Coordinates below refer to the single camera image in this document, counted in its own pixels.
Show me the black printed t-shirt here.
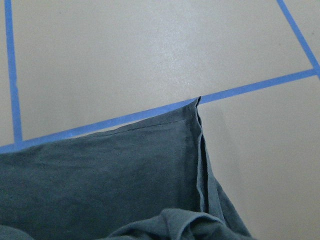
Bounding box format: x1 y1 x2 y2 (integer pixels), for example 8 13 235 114
0 99 252 240

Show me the brown table mat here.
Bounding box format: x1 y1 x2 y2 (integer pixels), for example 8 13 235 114
0 0 320 240

